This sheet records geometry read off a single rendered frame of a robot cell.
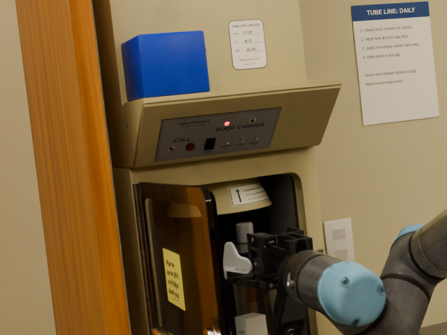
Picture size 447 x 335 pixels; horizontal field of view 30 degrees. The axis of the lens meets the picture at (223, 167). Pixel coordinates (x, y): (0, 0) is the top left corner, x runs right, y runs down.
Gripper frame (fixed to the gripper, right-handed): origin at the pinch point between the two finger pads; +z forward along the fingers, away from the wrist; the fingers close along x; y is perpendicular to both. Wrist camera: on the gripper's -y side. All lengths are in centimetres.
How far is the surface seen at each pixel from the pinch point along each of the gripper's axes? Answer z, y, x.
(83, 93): -7.6, 30.4, 25.4
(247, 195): 2.7, 11.0, -2.0
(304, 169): 0.5, 14.3, -11.8
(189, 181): 0.5, 15.0, 8.6
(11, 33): 45, 43, 27
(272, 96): -9.8, 27.1, -2.3
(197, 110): -8.9, 26.3, 9.3
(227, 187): 3.4, 12.7, 1.2
